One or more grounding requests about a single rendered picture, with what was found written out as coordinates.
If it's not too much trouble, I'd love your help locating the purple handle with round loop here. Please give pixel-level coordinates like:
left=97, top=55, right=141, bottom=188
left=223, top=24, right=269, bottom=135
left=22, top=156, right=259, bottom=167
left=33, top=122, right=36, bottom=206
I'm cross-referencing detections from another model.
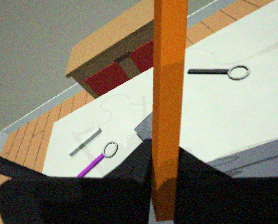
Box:
left=76, top=141, right=118, bottom=177

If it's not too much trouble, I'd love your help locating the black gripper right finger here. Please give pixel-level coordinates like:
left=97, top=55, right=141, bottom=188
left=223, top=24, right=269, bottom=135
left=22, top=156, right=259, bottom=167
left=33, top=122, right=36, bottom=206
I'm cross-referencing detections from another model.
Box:
left=173, top=146, right=278, bottom=224

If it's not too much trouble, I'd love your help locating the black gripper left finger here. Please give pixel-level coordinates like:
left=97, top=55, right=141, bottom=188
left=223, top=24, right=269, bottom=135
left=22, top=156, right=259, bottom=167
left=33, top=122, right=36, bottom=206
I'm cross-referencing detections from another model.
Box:
left=0, top=139, right=152, bottom=224

